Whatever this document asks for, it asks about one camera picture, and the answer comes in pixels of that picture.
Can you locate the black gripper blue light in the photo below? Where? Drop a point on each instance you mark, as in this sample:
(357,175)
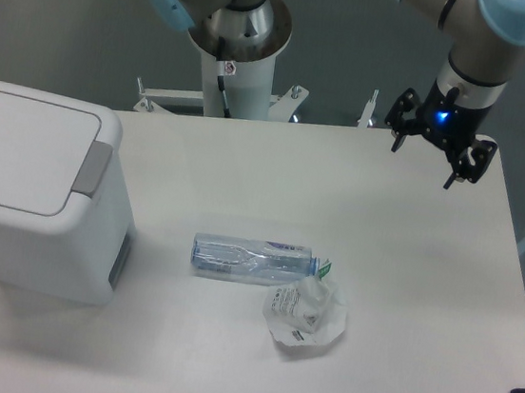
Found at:
(448,125)

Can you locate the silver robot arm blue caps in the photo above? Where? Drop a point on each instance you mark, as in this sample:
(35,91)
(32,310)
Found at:
(488,43)

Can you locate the white trash can grey lid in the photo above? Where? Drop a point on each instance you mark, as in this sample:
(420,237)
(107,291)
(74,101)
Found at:
(66,223)

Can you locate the clear plastic water bottle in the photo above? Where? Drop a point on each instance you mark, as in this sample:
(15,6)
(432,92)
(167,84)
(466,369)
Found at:
(256,262)

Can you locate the crumpled white paper wrapper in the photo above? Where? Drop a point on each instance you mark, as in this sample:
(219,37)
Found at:
(308,312)

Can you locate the white metal base frame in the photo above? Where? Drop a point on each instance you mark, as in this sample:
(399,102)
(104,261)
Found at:
(282,107)

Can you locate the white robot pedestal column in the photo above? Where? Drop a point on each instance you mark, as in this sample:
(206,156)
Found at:
(238,52)

